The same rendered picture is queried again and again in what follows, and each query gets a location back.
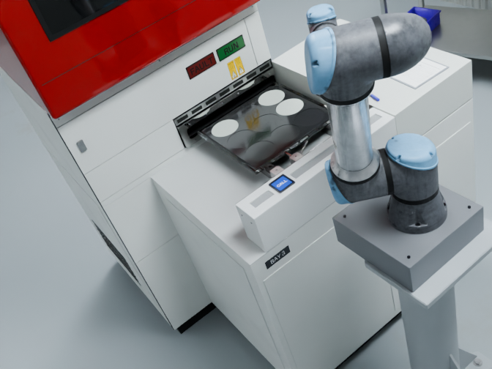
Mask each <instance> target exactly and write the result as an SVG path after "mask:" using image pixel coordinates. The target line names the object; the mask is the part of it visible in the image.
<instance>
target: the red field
mask: <svg viewBox="0 0 492 369"><path fill-rule="evenodd" d="M213 64H216V62H215V58H214V56H213V53H212V54H211V55H209V56H207V57H206V58H204V59H202V60H200V61H199V62H197V63H195V64H194V65H192V66H191V67H188V68H187V71H188V72H189V75H190V78H192V77H194V76H196V75H197V74H199V73H200V72H202V71H204V70H205V69H207V68H209V67H211V66H212V65H213Z"/></svg>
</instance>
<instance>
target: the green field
mask: <svg viewBox="0 0 492 369"><path fill-rule="evenodd" d="M244 46H245V44H244V42H243V39H242V36H241V37H239V38H237V39H236V40H234V41H233V42H230V43H229V44H227V45H226V46H224V47H222V48H221V49H219V50H218V51H217V52H218V55H219V57H220V60H222V59H224V58H225V57H227V56H229V55H230V54H232V53H233V52H235V51H237V50H239V49H240V48H242V47H244Z"/></svg>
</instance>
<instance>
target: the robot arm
mask: <svg viewBox="0 0 492 369"><path fill-rule="evenodd" d="M306 17H307V25H308V28H309V32H310V34H309V35H308V36H307V37H306V39H305V69H306V74H307V82H308V86H309V88H310V91H311V93H312V94H316V95H317V96H319V97H320V98H321V99H322V100H323V101H325V102H326V103H327V110H328V114H329V122H330V127H331V131H332V140H333V144H334V149H335V150H334V152H333V153H332V156H331V159H329V160H327V161H326V162H325V164H324V167H325V171H326V175H327V180H328V182H329V186H330V189H331V191H332V195H333V197H334V199H335V201H336V202H337V203H338V204H354V203H355V202H358V201H364V200H368V199H372V198H378V197H382V196H386V195H390V197H389V202H388V204H387V217H388V221H389V222H390V224H391V225H392V226H393V227H394V228H396V229H398V230H399V231H402V232H404V233H407V234H425V233H428V232H431V231H434V230H436V229H437V228H439V227H440V226H441V225H442V224H443V223H444V222H445V220H446V219H447V203H446V201H445V199H444V197H443V195H442V194H441V191H440V189H439V173H438V163H439V159H438V157H437V153H436V147H435V145H434V144H433V142H432V141H431V140H430V139H428V138H426V137H425V136H421V135H418V134H414V133H403V134H399V135H395V136H393V137H392V139H389V140H388V142H387V144H386V146H385V148H383V149H375V148H374V147H373V146H372V139H371V129H370V111H369V101H368V97H369V95H370V94H371V92H372V91H373V89H374V86H375V81H377V80H381V79H384V78H389V77H392V76H396V75H400V74H401V73H404V72H406V71H408V70H410V69H411V68H412V67H414V66H416V65H417V64H418V63H419V62H420V61H421V60H422V59H423V58H424V57H425V55H426V54H427V53H428V51H429V49H430V46H431V41H432V34H431V29H430V26H429V25H428V23H427V22H426V21H425V20H424V19H423V18H422V17H420V16H418V15H416V14H413V13H407V12H394V13H387V14H382V15H377V16H374V17H371V18H366V19H362V20H357V21H354V22H350V23H345V24H342V25H339V26H338V24H337V20H336V17H337V16H336V14H335V10H334V7H333V6H332V5H330V4H318V5H316V6H313V7H311V8H310V9H309V10H308V11H307V13H306Z"/></svg>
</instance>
